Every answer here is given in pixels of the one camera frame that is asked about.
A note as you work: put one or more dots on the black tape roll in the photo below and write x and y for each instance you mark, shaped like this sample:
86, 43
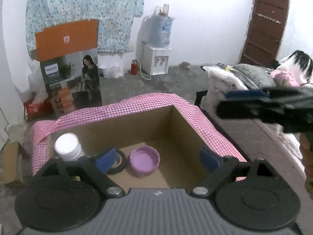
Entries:
119, 164

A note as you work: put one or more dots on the blue water jug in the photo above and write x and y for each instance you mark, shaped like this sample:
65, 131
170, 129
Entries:
159, 27

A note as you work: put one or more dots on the grey and white bedding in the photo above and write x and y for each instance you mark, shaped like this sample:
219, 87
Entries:
224, 78

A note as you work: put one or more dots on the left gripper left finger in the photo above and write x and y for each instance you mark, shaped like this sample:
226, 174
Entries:
66, 194

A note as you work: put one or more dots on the floral blue hanging cloth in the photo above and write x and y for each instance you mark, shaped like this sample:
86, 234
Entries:
115, 19

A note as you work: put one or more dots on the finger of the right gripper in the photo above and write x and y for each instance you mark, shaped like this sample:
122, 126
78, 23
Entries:
290, 107

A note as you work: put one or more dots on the brown cardboard box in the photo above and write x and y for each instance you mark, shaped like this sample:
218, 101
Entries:
166, 129

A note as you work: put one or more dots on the white supplement bottle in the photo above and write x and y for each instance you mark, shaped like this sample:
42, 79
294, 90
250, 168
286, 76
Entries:
68, 147

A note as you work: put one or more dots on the purple plastic lid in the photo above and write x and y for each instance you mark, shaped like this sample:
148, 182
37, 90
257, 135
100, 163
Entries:
144, 161

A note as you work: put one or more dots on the orange Philips appliance box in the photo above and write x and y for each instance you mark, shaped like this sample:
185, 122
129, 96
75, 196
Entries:
68, 60

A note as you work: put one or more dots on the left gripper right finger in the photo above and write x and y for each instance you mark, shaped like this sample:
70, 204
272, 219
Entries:
247, 194

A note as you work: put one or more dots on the white plastic bag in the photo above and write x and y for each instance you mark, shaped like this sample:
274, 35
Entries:
110, 65

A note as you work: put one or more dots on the small cardboard piece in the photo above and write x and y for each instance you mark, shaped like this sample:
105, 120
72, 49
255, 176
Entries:
12, 165

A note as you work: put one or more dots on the white water dispenser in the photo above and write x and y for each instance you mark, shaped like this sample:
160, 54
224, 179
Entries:
155, 61

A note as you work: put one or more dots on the red thermos bottle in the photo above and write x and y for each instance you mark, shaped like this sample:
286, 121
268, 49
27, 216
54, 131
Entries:
134, 67

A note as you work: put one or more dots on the pink checkered cloth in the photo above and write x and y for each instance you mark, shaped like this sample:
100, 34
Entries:
134, 105

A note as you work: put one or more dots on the red snack package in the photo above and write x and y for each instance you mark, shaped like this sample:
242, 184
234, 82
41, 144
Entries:
36, 111

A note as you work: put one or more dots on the black and white plush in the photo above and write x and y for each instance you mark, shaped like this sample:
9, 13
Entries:
294, 70

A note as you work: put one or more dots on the brown wooden door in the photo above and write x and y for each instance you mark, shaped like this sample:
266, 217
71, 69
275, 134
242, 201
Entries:
265, 32

